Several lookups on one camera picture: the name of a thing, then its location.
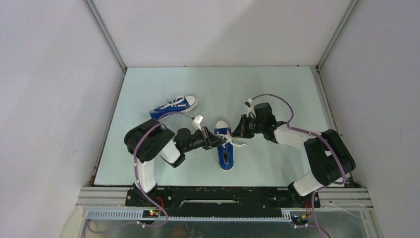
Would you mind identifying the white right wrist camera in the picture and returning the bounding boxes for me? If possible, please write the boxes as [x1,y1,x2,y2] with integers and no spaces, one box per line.
[245,98,256,119]

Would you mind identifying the white shoelace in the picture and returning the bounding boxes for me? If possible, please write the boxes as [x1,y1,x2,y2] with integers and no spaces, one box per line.
[217,133,248,148]

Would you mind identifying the blue sneaker laces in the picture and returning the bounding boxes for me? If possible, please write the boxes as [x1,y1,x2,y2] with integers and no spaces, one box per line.
[214,120,234,171]
[150,95,198,120]

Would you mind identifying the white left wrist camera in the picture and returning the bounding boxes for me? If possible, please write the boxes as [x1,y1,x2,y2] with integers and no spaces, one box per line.
[192,115,204,130]

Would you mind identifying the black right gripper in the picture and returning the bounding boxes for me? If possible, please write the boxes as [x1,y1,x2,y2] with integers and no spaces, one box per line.
[231,115,265,139]

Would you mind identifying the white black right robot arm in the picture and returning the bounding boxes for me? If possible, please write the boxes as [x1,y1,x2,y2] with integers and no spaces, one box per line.
[232,103,356,207]

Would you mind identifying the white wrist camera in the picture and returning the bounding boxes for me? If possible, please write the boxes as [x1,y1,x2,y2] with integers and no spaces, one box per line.
[245,98,256,119]
[192,115,204,130]

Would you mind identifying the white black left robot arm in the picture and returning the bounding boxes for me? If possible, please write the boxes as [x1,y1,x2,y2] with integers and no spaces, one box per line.
[124,119,227,207]

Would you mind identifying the aluminium frame rail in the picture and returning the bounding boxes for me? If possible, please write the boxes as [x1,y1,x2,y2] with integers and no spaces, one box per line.
[83,0,127,73]

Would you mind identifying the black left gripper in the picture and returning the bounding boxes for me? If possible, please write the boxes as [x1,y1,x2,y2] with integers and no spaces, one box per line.
[182,126,226,154]

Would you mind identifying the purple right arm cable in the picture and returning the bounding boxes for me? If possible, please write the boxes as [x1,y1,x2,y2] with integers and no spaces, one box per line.
[251,94,348,238]

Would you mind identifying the grey slotted cable duct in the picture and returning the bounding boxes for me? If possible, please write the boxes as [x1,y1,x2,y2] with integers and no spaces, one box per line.
[85,209,292,222]

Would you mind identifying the blue sneaker tied laces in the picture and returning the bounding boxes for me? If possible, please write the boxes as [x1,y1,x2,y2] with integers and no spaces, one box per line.
[150,95,198,120]

